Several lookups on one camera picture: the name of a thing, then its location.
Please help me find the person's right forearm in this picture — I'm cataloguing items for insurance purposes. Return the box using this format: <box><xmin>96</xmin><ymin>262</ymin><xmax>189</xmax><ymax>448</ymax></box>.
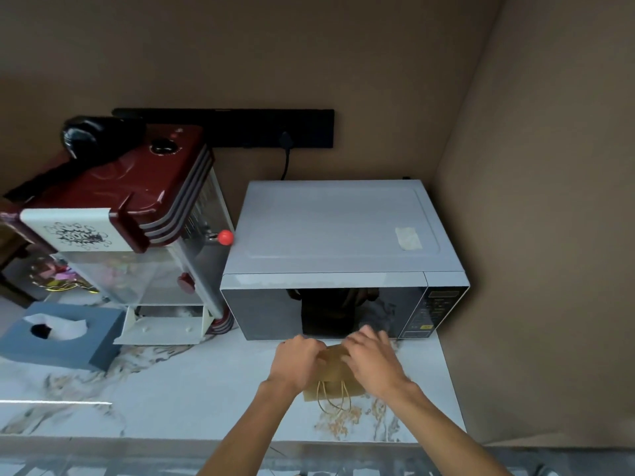
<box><xmin>374</xmin><ymin>381</ymin><xmax>512</xmax><ymax>476</ymax></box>

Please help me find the person's left hand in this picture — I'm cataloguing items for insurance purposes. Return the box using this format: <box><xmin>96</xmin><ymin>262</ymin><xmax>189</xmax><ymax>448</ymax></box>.
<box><xmin>267</xmin><ymin>334</ymin><xmax>328</xmax><ymax>396</ymax></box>

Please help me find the person's left forearm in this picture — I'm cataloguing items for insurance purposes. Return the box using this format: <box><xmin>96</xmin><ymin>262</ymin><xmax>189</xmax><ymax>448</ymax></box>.
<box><xmin>198</xmin><ymin>379</ymin><xmax>304</xmax><ymax>476</ymax></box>

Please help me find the person's right hand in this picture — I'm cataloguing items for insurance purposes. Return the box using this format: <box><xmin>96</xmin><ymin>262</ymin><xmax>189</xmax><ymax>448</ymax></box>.
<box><xmin>339</xmin><ymin>325</ymin><xmax>420</xmax><ymax>400</ymax></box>

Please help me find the black glossy rounded object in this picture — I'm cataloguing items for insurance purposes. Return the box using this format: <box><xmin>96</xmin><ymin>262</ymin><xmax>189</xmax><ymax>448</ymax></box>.
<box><xmin>62</xmin><ymin>115</ymin><xmax>148</xmax><ymax>162</ymax></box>

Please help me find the piece of beige tape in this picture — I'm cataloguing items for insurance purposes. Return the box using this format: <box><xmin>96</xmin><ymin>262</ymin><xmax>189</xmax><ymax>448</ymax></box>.
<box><xmin>395</xmin><ymin>226</ymin><xmax>423</xmax><ymax>251</ymax></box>

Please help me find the long black wall power strip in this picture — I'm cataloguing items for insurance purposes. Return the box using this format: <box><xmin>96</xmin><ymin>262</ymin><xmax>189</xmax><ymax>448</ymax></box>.
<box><xmin>111</xmin><ymin>107</ymin><xmax>336</xmax><ymax>149</ymax></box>

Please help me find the black plug with cable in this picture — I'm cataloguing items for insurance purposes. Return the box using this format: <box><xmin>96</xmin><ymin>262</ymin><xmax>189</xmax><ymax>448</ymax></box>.
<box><xmin>277</xmin><ymin>132</ymin><xmax>296</xmax><ymax>182</ymax></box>

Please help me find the gold dish of colourful candies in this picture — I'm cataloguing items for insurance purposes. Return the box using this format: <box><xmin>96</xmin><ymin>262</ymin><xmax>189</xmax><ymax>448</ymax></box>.
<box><xmin>27</xmin><ymin>257</ymin><xmax>100</xmax><ymax>295</ymax></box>

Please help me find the brown paper bag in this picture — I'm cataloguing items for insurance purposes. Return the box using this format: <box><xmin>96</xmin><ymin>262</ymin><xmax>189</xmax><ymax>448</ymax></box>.
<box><xmin>302</xmin><ymin>344</ymin><xmax>368</xmax><ymax>417</ymax></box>

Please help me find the white microwave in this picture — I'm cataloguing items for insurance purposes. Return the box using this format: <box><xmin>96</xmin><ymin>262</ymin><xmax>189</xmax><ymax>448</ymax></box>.
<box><xmin>220</xmin><ymin>179</ymin><xmax>471</xmax><ymax>342</ymax></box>

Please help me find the dark red popcorn machine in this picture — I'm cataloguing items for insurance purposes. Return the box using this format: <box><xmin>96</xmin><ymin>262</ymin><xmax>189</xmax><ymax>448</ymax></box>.
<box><xmin>0</xmin><ymin>123</ymin><xmax>237</xmax><ymax>346</ymax></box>

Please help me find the white tissue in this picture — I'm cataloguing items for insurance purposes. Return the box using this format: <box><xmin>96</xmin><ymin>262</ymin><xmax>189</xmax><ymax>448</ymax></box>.
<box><xmin>22</xmin><ymin>313</ymin><xmax>89</xmax><ymax>341</ymax></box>

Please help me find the blue tissue box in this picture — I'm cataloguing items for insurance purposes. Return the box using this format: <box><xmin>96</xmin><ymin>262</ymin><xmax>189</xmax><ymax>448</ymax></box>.
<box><xmin>0</xmin><ymin>301</ymin><xmax>126</xmax><ymax>372</ymax></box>

